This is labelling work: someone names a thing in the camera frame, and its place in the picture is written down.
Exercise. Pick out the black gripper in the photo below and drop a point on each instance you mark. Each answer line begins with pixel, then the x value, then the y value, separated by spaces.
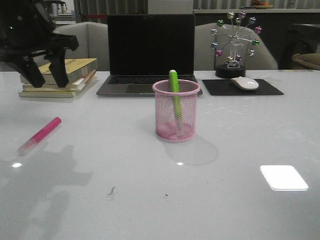
pixel 28 27

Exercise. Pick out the pink highlighter pen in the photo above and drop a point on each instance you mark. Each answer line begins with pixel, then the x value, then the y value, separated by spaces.
pixel 39 136

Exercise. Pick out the green highlighter pen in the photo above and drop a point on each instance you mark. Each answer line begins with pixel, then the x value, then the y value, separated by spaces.
pixel 175 88

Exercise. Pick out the pink mesh pen holder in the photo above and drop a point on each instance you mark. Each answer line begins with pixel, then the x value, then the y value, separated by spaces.
pixel 165 123

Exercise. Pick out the top yellow book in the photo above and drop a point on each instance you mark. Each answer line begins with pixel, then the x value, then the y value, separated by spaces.
pixel 75 69

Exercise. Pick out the bottom beige book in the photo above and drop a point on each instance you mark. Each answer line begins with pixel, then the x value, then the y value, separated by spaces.
pixel 51 94

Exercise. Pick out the middle white book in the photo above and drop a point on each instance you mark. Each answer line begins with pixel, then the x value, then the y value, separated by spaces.
pixel 76 86

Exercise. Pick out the left grey armchair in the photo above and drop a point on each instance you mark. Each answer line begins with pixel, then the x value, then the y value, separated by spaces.
pixel 93 42

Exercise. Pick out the grey armchair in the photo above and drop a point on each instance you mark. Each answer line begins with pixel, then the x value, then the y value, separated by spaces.
pixel 93 42
pixel 204 55

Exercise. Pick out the dark grey laptop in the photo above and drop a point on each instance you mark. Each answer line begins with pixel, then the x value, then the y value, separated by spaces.
pixel 144 48

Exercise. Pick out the right grey armchair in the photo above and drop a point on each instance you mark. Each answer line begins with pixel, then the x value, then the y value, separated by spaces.
pixel 204 55

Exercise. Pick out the black mouse pad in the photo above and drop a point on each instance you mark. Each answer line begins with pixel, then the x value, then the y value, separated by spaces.
pixel 225 87

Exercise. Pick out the ferris wheel desk ornament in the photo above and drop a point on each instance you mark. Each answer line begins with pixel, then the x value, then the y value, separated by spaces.
pixel 235 40

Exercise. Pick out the white computer mouse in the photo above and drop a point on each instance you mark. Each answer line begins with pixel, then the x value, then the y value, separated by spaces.
pixel 245 83

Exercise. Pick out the fruit bowl on counter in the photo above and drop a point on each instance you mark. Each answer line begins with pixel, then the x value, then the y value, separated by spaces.
pixel 260 4

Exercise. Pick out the beige cushion far right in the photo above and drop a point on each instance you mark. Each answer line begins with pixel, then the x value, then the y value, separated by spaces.
pixel 309 61

